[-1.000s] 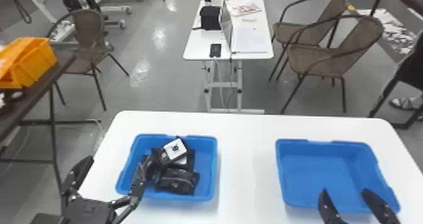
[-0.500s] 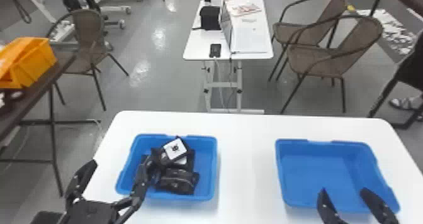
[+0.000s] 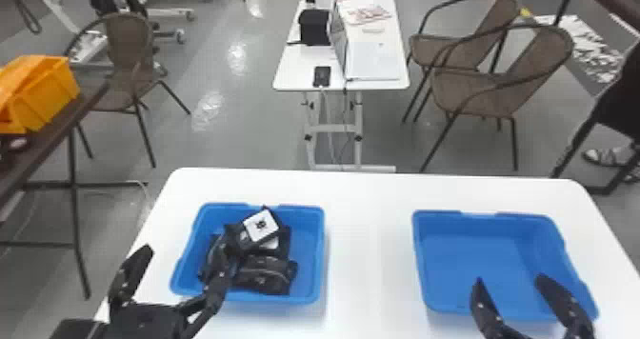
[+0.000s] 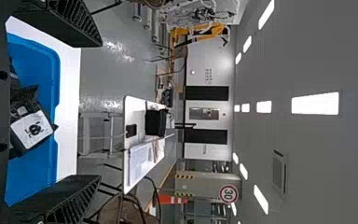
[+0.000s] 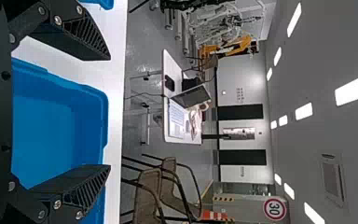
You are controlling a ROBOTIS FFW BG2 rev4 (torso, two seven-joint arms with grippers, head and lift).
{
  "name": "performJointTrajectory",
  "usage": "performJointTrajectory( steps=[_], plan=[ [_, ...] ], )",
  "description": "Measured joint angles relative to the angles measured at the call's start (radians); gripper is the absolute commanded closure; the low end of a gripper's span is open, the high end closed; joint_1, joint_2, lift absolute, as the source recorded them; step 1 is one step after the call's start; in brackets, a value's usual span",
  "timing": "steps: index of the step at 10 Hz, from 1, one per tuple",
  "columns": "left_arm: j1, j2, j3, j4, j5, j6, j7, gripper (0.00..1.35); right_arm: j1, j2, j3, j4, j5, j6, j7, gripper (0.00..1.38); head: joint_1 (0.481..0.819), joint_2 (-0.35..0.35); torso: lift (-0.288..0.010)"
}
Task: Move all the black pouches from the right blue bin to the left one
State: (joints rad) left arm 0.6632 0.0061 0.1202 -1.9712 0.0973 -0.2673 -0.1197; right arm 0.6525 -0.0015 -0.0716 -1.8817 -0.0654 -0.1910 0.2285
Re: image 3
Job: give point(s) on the person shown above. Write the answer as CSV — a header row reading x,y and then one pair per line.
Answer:
x,y
622,106

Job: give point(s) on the silver laptop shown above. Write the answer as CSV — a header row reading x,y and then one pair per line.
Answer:
x,y
372,61

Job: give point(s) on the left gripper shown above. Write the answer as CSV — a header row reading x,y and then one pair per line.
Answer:
x,y
145,323

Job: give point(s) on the brown mesh chair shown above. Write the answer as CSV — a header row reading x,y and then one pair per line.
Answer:
x,y
480,91
127,46
450,51

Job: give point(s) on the dark side table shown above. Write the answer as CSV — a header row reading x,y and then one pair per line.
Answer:
x,y
45,136

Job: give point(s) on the black phone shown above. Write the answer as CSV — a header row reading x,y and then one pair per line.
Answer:
x,y
322,76

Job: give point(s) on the black case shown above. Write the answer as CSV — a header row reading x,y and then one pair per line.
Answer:
x,y
314,27

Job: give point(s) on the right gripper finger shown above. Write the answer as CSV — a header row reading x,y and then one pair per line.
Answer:
x,y
567,308
487,316

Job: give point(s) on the white side table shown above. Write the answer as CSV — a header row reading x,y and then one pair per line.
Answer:
x,y
300,66

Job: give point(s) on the yellow tray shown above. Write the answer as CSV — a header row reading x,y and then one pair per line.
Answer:
x,y
35,91

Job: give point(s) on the blue tray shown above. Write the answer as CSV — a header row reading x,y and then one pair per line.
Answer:
x,y
490,256
306,251

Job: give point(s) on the black part with white label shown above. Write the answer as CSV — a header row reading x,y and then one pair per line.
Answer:
x,y
260,226

